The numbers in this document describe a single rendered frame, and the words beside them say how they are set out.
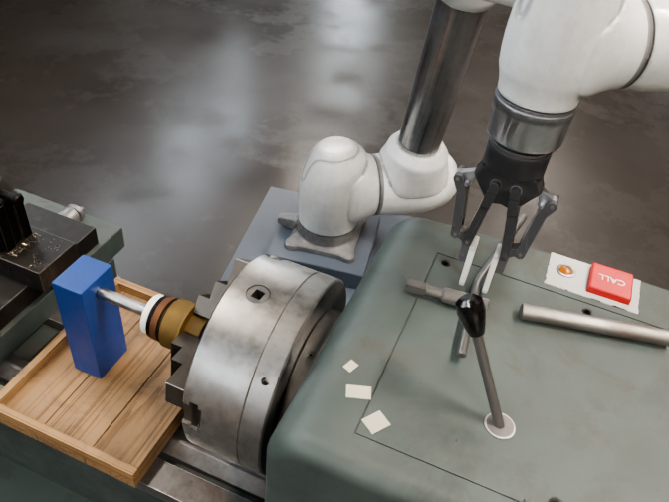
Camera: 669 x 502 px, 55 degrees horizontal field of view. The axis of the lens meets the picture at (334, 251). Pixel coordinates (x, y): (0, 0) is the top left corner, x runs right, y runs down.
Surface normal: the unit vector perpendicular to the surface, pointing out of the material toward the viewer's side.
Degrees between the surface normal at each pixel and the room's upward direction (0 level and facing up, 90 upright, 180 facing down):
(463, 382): 0
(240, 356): 38
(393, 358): 0
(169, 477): 0
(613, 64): 92
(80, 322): 90
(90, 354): 90
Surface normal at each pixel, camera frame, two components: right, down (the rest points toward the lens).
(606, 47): 0.34, 0.63
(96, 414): 0.09, -0.74
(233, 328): -0.10, -0.40
